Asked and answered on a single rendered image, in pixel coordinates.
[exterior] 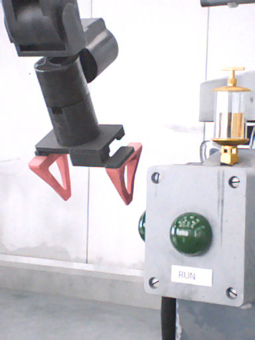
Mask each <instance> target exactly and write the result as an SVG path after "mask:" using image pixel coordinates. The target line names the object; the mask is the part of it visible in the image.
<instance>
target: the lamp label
mask: <svg viewBox="0 0 255 340"><path fill-rule="evenodd" d="M212 273H213V272H212V270H206V269H204V268H192V267H185V266H174V265H171V275H172V281H174V282H184V283H188V284H195V285H202V286H212V276H211V274H212Z"/></svg>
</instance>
